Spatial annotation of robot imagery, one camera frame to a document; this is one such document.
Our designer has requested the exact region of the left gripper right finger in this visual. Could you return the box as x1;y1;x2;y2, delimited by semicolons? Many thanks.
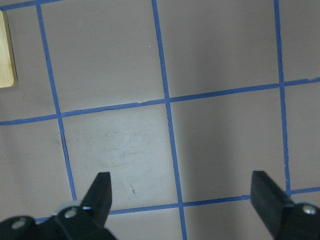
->
250;170;320;240

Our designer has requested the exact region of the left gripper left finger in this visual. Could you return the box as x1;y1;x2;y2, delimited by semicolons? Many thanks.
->
0;172;116;240

